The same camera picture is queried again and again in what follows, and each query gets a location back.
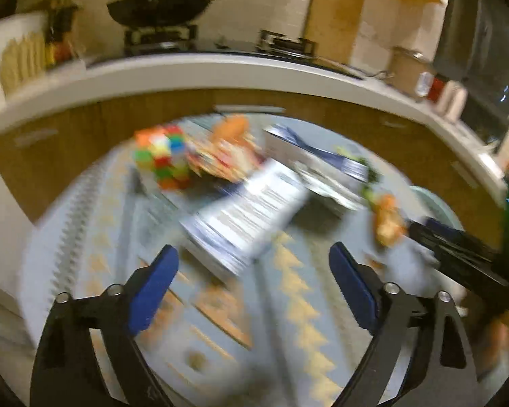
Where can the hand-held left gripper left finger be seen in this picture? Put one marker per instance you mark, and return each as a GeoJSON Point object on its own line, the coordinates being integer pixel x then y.
{"type": "Point", "coordinates": [152, 292]}

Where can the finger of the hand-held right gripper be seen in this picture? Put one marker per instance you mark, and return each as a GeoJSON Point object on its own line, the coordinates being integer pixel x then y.
{"type": "Point", "coordinates": [449, 258]}
{"type": "Point", "coordinates": [443, 227]}

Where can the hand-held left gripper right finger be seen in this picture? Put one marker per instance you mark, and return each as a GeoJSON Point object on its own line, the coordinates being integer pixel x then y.
{"type": "Point", "coordinates": [356, 292]}

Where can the orange wrapper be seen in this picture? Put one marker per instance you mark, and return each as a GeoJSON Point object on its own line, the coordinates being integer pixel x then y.
{"type": "Point", "coordinates": [388, 222]}

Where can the green wrapper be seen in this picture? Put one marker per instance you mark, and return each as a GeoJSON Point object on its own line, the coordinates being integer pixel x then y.
{"type": "Point", "coordinates": [369, 186]}

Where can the silver packet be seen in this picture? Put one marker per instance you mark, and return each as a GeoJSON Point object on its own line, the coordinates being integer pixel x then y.
{"type": "Point", "coordinates": [331, 190]}

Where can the white and blue box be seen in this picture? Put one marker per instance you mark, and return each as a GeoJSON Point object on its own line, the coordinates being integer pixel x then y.
{"type": "Point", "coordinates": [246, 216]}

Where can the blue and white carton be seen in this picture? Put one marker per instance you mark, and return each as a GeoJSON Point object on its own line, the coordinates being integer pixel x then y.
{"type": "Point", "coordinates": [314, 148]}

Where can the orange cartoon snack packet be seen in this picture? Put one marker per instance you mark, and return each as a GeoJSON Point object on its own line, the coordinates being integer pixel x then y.
{"type": "Point", "coordinates": [225, 152]}

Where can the grey patterned tablecloth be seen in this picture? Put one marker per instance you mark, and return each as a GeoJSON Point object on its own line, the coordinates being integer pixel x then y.
{"type": "Point", "coordinates": [220, 326]}

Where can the cream electric kettle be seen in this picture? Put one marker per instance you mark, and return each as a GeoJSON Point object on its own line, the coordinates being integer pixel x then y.
{"type": "Point", "coordinates": [451, 99]}

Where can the colourful puzzle cube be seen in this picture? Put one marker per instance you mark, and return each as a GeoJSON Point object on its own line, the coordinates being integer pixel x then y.
{"type": "Point", "coordinates": [163, 157]}

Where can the red cup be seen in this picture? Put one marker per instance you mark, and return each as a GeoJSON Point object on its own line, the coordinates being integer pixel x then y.
{"type": "Point", "coordinates": [436, 88]}

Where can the wooden kitchen cabinet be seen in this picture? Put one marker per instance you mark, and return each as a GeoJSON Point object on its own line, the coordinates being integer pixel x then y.
{"type": "Point", "coordinates": [89, 135]}

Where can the dark window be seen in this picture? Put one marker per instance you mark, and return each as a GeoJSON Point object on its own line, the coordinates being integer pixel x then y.
{"type": "Point", "coordinates": [479, 42]}

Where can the wooden cutting board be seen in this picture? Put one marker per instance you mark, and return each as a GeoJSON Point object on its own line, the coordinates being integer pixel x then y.
{"type": "Point", "coordinates": [333, 21]}

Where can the white kitchen countertop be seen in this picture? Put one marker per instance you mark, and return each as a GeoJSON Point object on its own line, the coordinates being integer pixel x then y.
{"type": "Point", "coordinates": [237, 74]}

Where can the black gas hob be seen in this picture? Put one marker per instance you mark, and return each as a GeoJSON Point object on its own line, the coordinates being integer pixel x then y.
{"type": "Point", "coordinates": [220, 53]}

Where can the beige plastic basket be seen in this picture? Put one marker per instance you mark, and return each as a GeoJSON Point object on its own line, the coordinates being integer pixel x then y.
{"type": "Point", "coordinates": [21, 61]}

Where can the dark sauce bottle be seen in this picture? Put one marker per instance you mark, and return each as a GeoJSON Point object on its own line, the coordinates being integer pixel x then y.
{"type": "Point", "coordinates": [59, 38]}

